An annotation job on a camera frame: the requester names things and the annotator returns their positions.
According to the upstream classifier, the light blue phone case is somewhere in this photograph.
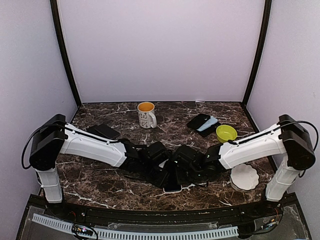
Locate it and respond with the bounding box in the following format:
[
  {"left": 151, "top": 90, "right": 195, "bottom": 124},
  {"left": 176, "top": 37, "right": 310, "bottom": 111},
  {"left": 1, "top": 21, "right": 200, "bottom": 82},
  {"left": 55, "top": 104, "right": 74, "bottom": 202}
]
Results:
[{"left": 197, "top": 116, "right": 218, "bottom": 132}]

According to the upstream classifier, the lime green bowl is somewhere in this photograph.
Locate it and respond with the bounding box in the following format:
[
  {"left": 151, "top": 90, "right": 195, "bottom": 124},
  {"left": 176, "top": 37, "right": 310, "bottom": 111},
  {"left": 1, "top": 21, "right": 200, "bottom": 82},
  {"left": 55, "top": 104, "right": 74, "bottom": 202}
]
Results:
[{"left": 216, "top": 124, "right": 238, "bottom": 143}]

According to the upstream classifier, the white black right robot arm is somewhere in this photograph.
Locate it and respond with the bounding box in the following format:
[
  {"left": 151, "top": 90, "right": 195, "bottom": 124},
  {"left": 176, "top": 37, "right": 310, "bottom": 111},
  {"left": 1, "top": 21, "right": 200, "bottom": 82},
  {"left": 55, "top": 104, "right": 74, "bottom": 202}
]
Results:
[{"left": 172, "top": 114, "right": 318, "bottom": 217}]

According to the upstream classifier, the black right corner post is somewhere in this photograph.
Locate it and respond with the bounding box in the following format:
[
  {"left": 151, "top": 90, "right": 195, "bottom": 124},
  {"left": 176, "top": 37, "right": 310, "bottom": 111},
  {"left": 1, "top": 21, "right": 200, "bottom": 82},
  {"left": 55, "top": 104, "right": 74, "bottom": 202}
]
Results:
[{"left": 241, "top": 0, "right": 272, "bottom": 108}]

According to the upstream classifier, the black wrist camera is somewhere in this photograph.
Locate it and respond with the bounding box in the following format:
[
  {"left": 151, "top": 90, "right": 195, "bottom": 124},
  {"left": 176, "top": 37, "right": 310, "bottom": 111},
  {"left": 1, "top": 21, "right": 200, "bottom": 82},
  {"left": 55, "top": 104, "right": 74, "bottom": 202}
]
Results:
[
  {"left": 171, "top": 145, "right": 197, "bottom": 166},
  {"left": 145, "top": 141, "right": 171, "bottom": 165}
]

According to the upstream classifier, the white floral mug yellow inside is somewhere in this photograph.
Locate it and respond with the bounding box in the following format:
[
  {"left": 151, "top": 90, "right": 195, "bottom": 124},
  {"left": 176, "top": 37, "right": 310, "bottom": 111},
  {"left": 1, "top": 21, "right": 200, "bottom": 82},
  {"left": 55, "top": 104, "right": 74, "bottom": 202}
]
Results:
[{"left": 137, "top": 102, "right": 157, "bottom": 129}]

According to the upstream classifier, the black corner post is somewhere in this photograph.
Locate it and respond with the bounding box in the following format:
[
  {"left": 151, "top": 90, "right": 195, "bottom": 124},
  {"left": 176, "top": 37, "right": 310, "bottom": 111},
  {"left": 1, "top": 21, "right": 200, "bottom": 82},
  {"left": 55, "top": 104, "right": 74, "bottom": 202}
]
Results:
[
  {"left": 49, "top": 0, "right": 82, "bottom": 108},
  {"left": 241, "top": 0, "right": 272, "bottom": 108}
]

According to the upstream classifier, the black front table rail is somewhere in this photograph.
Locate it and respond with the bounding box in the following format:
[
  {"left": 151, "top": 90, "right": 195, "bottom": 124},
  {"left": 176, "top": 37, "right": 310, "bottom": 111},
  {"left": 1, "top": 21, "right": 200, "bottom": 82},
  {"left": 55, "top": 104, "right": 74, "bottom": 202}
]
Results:
[{"left": 27, "top": 193, "right": 298, "bottom": 226}]

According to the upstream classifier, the purple-edged black smartphone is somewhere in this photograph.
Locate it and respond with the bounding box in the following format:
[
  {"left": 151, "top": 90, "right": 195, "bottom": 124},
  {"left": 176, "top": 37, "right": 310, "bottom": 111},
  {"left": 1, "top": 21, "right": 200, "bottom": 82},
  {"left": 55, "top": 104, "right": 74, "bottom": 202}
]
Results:
[{"left": 94, "top": 123, "right": 120, "bottom": 140}]

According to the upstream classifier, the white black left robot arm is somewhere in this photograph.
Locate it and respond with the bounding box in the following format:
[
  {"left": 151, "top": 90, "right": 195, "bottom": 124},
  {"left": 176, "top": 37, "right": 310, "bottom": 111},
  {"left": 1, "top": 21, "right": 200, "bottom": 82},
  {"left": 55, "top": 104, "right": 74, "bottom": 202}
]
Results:
[{"left": 25, "top": 114, "right": 171, "bottom": 218}]

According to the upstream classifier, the black smartphone lower stack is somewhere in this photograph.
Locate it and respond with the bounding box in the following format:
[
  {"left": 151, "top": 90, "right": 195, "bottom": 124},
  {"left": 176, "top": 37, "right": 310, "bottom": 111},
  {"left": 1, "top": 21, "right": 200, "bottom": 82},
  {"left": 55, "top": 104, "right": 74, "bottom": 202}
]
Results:
[{"left": 86, "top": 125, "right": 100, "bottom": 136}]

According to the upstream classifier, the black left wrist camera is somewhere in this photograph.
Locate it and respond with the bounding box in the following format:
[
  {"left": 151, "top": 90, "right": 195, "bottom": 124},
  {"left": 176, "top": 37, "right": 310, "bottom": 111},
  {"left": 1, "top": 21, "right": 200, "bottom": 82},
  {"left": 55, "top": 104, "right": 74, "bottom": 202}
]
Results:
[{"left": 145, "top": 141, "right": 171, "bottom": 165}]

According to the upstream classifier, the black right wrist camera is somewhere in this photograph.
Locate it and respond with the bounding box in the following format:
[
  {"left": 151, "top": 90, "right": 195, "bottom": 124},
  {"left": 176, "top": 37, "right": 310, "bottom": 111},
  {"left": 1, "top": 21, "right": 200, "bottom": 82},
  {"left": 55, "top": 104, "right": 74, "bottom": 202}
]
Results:
[{"left": 171, "top": 145, "right": 197, "bottom": 166}]

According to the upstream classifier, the pink phone case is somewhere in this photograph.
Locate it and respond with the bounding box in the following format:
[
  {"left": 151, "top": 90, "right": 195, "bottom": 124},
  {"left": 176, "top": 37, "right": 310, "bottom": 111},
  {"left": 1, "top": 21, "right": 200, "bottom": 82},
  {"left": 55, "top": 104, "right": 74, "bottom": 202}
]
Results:
[{"left": 163, "top": 184, "right": 182, "bottom": 194}]

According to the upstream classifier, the white scalloped dish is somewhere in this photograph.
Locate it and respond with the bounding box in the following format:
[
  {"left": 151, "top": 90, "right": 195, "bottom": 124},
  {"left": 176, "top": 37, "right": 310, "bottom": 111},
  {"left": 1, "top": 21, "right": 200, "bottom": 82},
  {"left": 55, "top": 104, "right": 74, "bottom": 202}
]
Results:
[{"left": 230, "top": 163, "right": 260, "bottom": 193}]

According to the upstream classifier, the black left corner post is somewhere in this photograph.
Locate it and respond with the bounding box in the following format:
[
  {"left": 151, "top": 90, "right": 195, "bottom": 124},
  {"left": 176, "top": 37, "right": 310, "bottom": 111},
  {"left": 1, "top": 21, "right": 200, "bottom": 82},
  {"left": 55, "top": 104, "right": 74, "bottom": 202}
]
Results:
[{"left": 49, "top": 0, "right": 82, "bottom": 108}]

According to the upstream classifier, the white slotted cable duct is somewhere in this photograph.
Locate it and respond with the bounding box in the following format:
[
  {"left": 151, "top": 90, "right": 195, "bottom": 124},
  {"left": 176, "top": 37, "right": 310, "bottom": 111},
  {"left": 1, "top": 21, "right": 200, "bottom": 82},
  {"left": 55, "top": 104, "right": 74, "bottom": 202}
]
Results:
[{"left": 31, "top": 213, "right": 239, "bottom": 240}]

